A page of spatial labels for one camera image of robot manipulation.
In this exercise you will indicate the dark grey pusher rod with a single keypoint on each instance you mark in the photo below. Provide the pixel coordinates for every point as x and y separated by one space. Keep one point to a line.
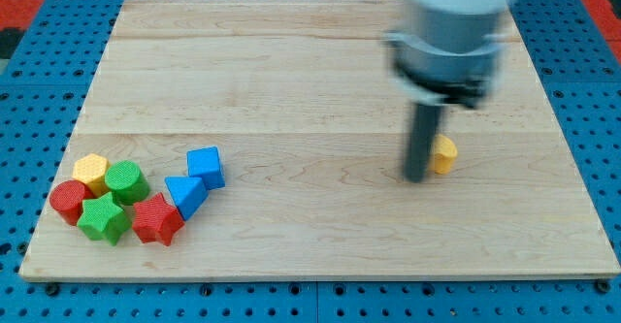
424 125

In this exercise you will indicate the yellow heart block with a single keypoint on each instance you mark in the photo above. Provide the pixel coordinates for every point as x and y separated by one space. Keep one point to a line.
444 154

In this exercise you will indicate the red cylinder block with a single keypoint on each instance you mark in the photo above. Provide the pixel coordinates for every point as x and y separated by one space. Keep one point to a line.
66 199

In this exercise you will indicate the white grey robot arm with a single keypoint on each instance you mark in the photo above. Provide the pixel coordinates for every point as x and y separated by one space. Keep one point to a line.
443 52

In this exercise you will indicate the green star block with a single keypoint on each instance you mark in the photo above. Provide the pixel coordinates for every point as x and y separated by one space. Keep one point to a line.
103 219

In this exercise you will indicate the yellow hexagon block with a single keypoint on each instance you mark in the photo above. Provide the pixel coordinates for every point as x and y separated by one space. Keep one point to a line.
91 171

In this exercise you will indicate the green cylinder block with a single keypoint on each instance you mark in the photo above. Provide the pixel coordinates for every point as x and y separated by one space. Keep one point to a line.
127 182

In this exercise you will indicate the red star block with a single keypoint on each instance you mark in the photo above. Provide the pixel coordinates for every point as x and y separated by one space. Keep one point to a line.
156 220

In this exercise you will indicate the blue cube block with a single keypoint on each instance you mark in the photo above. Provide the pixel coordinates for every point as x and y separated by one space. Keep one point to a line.
205 163

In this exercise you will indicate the blue triangle block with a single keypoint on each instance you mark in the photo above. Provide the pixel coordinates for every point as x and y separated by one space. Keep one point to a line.
188 193

